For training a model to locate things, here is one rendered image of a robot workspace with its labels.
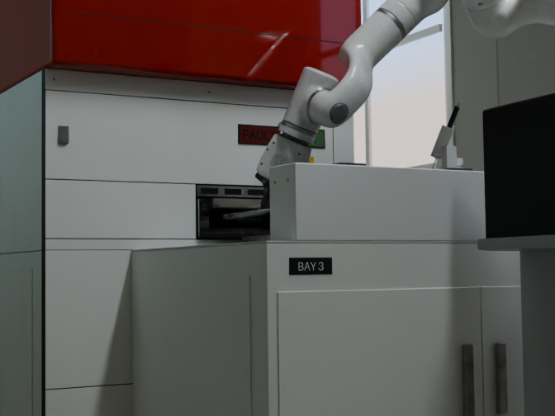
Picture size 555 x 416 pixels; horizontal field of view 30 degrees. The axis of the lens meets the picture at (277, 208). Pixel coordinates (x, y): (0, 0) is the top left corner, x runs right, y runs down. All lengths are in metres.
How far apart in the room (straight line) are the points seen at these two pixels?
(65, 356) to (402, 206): 0.83
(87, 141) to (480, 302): 0.93
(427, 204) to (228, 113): 0.68
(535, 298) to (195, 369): 0.67
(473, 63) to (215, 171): 2.47
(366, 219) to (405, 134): 3.21
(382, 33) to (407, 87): 2.79
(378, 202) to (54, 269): 0.76
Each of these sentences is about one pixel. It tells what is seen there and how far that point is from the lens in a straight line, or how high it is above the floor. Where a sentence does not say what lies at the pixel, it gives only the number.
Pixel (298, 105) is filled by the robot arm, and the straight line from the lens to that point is 2.28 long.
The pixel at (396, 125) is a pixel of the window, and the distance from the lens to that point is 5.19.
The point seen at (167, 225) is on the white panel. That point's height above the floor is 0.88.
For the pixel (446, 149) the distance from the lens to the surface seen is 2.41.
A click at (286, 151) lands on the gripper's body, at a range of 2.30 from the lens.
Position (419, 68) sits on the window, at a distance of 5.07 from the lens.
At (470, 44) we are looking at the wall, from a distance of 4.81.
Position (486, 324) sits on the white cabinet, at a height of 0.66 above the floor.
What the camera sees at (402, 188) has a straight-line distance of 1.98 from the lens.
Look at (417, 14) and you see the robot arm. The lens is 2.40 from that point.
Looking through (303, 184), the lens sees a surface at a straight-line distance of 1.85.
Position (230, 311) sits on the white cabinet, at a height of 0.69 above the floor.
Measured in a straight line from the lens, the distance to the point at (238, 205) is 2.48.
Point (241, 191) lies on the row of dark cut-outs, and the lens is 2.50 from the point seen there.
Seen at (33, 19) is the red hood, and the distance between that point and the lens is 2.46.
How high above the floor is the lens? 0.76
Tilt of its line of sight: 4 degrees up
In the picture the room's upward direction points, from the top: 1 degrees counter-clockwise
